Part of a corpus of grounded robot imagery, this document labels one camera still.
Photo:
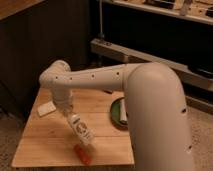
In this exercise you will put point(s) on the white plastic bottle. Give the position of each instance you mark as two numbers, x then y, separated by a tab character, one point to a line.
80	129

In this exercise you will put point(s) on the white paper cup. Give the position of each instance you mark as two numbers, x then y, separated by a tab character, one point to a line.
123	118

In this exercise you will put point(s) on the wooden folding table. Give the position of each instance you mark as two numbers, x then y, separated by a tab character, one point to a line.
48	141

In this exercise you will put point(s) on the beige sponge block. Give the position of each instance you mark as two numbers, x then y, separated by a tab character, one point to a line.
46	108

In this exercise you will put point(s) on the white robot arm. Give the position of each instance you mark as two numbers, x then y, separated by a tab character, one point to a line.
155	105

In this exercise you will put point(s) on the orange carrot toy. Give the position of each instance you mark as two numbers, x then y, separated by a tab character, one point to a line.
82	154

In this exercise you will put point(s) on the grey metal shelf rack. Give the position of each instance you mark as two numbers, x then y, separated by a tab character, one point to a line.
159	31

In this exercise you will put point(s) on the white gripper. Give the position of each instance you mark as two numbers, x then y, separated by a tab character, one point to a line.
65	106

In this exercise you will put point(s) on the green plate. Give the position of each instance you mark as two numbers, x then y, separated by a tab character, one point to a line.
115	114

